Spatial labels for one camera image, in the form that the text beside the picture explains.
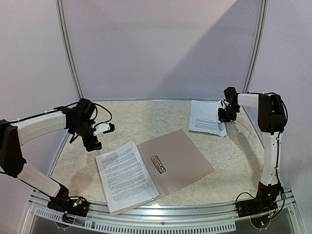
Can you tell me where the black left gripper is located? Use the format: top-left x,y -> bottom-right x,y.
71,120 -> 102,152

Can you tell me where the white text page sheet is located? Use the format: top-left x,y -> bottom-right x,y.
95,141 -> 159,216

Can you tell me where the brown plastic folder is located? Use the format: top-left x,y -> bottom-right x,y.
108,128 -> 215,217

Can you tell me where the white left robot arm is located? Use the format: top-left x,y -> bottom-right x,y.
0,98 -> 102,212

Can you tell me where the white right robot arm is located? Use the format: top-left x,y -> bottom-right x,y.
218,87 -> 288,213

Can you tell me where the metal folder clip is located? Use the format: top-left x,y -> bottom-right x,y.
151,156 -> 166,174

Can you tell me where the white paper stack remainder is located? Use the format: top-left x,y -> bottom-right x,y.
189,100 -> 226,137

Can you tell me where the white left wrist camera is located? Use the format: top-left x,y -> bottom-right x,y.
92,122 -> 115,136

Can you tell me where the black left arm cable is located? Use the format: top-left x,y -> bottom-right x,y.
7,102 -> 113,125

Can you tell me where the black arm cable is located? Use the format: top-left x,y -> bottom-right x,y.
243,91 -> 290,203
7,102 -> 113,125

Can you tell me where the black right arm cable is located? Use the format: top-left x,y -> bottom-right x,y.
243,91 -> 290,203

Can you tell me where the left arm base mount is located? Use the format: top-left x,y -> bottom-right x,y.
47,196 -> 90,224

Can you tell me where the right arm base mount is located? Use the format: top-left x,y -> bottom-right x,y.
234,194 -> 285,219

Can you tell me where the right aluminium frame post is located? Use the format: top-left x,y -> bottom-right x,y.
242,0 -> 268,93

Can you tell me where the aluminium frame post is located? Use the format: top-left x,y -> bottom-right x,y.
56,0 -> 84,99
242,0 -> 268,93

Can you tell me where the left aluminium frame post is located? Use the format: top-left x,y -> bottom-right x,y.
56,0 -> 84,99

